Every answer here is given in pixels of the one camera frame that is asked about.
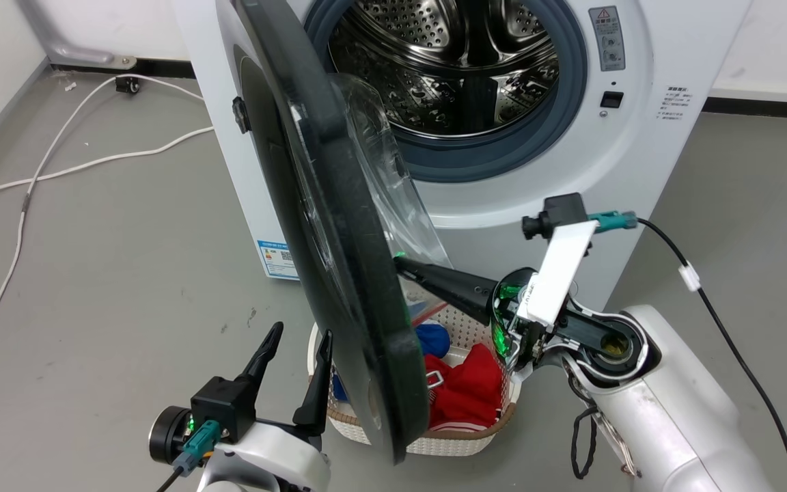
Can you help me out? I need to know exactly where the white woven laundry basket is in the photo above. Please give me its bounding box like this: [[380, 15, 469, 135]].
[[307, 301, 522, 457]]

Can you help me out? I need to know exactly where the stainless steel washer drum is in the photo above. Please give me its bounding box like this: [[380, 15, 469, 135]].
[[326, 0, 561, 138]]

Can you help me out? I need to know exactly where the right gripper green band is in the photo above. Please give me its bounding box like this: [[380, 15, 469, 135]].
[[393, 255, 640, 383]]

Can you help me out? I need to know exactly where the blue garment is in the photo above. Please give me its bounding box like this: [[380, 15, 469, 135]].
[[414, 323, 452, 359]]

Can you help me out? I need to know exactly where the red garment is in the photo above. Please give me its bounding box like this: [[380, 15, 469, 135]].
[[422, 343, 504, 434]]

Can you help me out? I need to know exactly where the dark grey round washer door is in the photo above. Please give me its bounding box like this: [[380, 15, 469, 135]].
[[215, 0, 453, 466]]

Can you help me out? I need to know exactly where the grey warning label sticker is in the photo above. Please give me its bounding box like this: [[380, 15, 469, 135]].
[[588, 5, 626, 72]]

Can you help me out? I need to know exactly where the white front-load washing machine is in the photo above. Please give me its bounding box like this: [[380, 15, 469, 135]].
[[172, 0, 754, 308]]

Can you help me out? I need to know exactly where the grey rubber door gasket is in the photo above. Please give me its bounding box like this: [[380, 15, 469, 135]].
[[303, 0, 588, 184]]

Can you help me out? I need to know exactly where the thin black cable loop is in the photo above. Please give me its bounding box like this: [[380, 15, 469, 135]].
[[570, 405, 600, 480]]

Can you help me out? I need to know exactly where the short cable with teal plug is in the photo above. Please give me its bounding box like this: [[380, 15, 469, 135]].
[[156, 420, 222, 492]]

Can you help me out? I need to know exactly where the blue energy label sticker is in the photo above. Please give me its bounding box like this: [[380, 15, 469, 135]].
[[256, 239, 301, 281]]

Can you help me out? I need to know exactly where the white floor cable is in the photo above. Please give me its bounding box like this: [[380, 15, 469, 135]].
[[0, 73, 206, 381], [0, 126, 215, 228]]

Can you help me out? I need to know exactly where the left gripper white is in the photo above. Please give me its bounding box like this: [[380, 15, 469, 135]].
[[194, 321, 334, 492]]

